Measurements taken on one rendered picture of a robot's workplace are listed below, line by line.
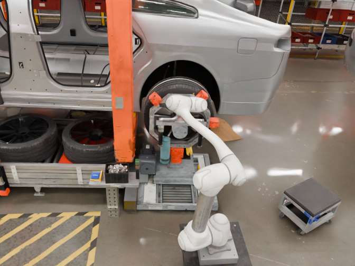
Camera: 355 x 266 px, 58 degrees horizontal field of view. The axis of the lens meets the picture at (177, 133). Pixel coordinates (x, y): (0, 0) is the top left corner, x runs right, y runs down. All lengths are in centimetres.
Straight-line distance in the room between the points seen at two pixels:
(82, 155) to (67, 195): 47
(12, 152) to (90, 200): 86
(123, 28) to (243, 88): 138
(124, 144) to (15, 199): 130
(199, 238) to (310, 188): 144
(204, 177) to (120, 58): 113
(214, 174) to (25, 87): 217
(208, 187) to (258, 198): 172
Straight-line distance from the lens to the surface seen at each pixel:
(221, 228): 235
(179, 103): 207
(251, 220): 329
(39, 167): 328
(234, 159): 196
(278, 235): 326
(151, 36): 292
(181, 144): 302
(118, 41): 241
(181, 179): 332
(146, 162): 315
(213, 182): 184
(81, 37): 488
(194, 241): 227
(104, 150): 317
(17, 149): 337
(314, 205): 316
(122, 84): 253
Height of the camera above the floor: 239
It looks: 34 degrees down
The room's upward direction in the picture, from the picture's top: 4 degrees clockwise
